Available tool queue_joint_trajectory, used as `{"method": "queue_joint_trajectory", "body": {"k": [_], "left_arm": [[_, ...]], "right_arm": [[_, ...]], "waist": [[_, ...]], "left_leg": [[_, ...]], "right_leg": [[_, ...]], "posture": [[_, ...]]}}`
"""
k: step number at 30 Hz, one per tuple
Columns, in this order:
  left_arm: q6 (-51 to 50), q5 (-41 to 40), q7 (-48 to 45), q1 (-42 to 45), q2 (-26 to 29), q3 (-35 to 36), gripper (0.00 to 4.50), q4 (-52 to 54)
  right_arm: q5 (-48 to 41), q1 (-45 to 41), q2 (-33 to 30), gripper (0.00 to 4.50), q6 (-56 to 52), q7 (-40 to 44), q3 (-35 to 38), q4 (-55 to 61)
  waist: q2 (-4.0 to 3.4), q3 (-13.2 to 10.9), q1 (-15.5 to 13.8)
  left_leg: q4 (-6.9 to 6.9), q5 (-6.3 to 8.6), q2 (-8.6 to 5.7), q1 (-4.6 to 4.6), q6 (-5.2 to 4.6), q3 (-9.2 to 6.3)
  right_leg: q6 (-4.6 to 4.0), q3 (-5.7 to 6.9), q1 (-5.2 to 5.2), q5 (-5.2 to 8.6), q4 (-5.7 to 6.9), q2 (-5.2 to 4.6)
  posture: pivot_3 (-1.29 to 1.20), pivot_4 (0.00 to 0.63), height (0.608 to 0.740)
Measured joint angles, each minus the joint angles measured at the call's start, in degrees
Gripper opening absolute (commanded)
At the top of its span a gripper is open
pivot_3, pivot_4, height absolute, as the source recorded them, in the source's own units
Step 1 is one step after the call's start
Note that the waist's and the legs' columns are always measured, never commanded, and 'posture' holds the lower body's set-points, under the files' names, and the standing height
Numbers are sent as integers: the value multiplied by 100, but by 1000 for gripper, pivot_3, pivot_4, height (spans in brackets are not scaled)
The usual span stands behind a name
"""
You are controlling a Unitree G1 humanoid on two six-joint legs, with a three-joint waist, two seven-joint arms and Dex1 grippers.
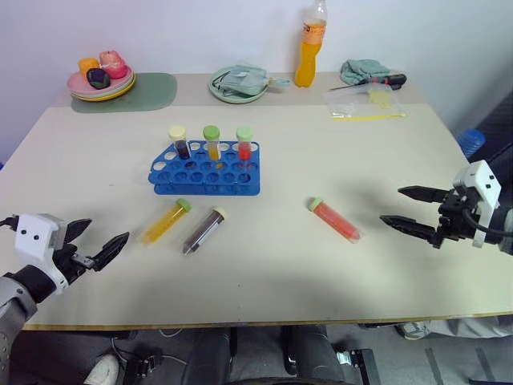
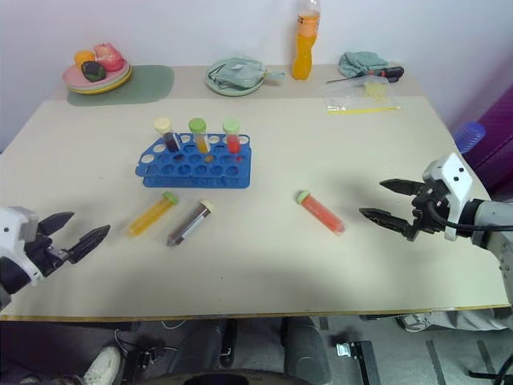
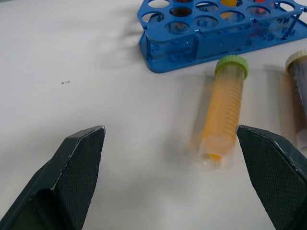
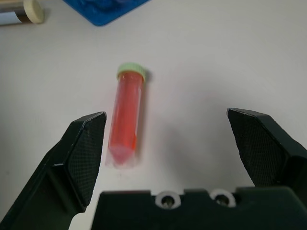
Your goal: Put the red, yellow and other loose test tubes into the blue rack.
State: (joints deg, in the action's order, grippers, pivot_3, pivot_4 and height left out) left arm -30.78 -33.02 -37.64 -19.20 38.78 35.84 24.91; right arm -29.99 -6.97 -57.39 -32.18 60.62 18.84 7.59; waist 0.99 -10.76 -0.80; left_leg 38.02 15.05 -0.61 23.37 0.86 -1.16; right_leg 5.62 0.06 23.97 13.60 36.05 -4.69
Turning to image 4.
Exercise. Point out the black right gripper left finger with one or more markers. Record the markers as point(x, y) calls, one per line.
point(55, 172)

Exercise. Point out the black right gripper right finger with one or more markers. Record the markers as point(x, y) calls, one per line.
point(266, 153)

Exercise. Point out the red tube with green cap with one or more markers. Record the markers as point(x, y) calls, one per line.
point(127, 115)

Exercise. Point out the tube with cream cap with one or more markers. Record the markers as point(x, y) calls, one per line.
point(21, 12)

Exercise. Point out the blue tube rack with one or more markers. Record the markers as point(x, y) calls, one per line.
point(105, 9)

